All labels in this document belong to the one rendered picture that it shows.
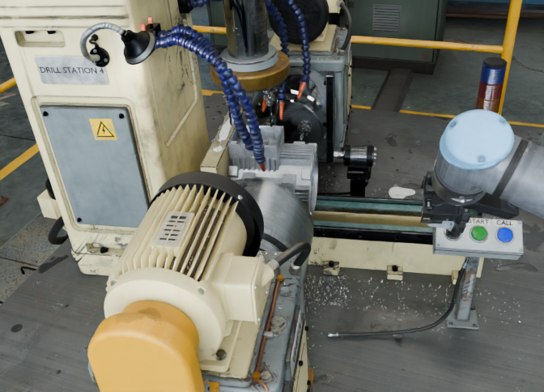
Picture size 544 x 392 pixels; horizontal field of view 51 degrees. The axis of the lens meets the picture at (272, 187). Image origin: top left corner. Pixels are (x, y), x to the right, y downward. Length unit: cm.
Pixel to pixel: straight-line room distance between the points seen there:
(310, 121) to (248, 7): 47
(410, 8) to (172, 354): 391
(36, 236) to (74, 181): 110
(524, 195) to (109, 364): 58
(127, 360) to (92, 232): 83
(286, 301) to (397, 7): 364
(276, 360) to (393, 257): 70
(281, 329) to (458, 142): 37
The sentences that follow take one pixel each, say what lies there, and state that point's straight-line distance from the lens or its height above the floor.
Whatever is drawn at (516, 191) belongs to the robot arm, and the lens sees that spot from 85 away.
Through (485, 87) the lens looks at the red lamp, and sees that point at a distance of 163.
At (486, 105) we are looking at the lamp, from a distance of 165.
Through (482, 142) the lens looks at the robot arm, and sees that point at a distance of 83.
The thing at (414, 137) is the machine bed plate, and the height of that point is 80.
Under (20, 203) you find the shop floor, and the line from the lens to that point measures 355.
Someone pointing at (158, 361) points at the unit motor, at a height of 131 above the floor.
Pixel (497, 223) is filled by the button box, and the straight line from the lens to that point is 125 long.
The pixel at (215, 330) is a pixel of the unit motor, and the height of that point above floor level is 128.
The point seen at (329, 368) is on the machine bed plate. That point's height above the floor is 80.
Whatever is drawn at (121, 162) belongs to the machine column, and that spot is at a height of 117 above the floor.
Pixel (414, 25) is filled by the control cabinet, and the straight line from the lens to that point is 443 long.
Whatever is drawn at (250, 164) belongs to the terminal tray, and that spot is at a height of 109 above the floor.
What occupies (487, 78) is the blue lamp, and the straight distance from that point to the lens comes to 162.
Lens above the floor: 182
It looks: 34 degrees down
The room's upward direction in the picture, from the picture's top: 4 degrees counter-clockwise
